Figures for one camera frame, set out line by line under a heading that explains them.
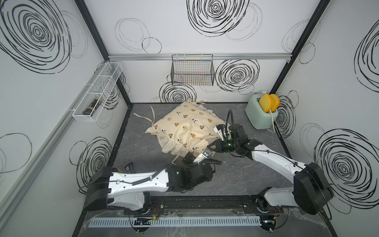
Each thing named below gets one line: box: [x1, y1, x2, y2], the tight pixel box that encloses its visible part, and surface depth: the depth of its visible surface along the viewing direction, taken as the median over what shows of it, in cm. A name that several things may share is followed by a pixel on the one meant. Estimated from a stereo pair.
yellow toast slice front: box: [258, 93, 274, 114], surface depth 96 cm
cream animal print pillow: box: [145, 99, 231, 158], surface depth 93 cm
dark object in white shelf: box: [82, 96, 103, 117], surface depth 68 cm
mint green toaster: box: [245, 93, 279, 130], surface depth 98 cm
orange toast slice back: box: [270, 93, 280, 113], surface depth 94 cm
